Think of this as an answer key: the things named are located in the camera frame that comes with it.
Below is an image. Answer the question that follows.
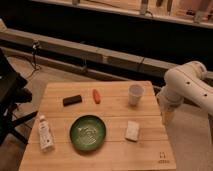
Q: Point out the white paper cup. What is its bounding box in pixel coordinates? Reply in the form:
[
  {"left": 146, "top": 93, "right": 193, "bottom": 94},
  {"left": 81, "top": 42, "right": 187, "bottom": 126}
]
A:
[{"left": 128, "top": 84, "right": 144, "bottom": 106}]

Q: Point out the grey rail beam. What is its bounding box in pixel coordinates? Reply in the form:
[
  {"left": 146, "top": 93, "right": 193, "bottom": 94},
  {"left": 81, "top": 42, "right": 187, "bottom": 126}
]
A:
[{"left": 0, "top": 27, "right": 213, "bottom": 88}]

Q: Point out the black cable on floor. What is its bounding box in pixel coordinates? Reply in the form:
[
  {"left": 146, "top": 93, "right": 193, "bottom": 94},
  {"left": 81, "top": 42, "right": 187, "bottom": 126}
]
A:
[{"left": 19, "top": 40, "right": 43, "bottom": 81}]

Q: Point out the black chair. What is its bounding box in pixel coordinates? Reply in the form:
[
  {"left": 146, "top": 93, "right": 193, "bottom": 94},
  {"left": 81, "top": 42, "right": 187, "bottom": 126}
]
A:
[{"left": 0, "top": 48, "right": 37, "bottom": 146}]

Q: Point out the green ceramic bowl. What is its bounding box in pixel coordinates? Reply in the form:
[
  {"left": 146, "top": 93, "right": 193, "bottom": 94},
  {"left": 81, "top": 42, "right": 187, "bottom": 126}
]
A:
[{"left": 69, "top": 115, "right": 107, "bottom": 152}]

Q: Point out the black rectangular block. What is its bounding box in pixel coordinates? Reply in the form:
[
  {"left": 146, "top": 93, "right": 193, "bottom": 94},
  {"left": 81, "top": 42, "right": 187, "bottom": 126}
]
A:
[{"left": 63, "top": 95, "right": 82, "bottom": 106}]

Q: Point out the white sponge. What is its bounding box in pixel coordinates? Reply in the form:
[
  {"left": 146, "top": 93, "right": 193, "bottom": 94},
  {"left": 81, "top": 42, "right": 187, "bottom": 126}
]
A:
[{"left": 125, "top": 121, "right": 140, "bottom": 142}]

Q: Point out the white tube bottle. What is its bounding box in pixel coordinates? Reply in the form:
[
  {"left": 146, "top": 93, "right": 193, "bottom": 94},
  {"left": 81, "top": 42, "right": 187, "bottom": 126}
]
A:
[{"left": 38, "top": 115, "right": 54, "bottom": 152}]

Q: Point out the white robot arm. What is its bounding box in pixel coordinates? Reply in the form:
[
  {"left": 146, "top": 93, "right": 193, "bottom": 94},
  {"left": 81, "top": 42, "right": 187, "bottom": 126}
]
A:
[{"left": 156, "top": 61, "right": 213, "bottom": 125}]

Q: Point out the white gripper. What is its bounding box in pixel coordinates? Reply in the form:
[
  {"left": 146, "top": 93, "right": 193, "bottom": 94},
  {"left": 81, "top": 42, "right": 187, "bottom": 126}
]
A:
[{"left": 157, "top": 94, "right": 183, "bottom": 126}]

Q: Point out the orange carrot toy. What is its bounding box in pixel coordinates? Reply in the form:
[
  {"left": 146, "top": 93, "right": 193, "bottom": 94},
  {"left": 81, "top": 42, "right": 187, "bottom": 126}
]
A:
[{"left": 92, "top": 89, "right": 101, "bottom": 104}]

